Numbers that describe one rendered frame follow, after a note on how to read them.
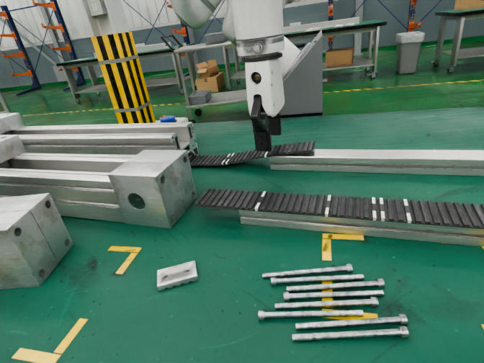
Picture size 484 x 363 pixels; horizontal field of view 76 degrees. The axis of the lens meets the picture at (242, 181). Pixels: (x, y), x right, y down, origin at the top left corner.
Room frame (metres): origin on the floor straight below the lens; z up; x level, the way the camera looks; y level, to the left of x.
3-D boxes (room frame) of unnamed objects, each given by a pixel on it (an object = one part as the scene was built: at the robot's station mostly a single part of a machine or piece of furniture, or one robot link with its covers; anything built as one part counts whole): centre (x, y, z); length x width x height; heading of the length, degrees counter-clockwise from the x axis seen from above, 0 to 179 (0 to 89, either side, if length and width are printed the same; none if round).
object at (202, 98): (3.80, 0.09, 0.50); 1.03 x 0.55 x 1.01; 85
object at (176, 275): (0.30, 0.10, 0.78); 0.05 x 0.03 x 0.01; 100
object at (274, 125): (0.64, -0.09, 0.87); 0.03 x 0.03 x 0.07; 67
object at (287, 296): (0.23, -0.08, 0.78); 0.11 x 0.01 x 0.01; 83
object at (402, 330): (0.19, -0.08, 0.78); 0.11 x 0.01 x 0.01; 84
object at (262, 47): (0.59, -0.07, 1.01); 0.09 x 0.08 x 0.03; 157
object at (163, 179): (0.48, 0.14, 0.83); 0.12 x 0.09 x 0.10; 157
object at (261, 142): (0.54, -0.05, 0.87); 0.03 x 0.03 x 0.07; 67
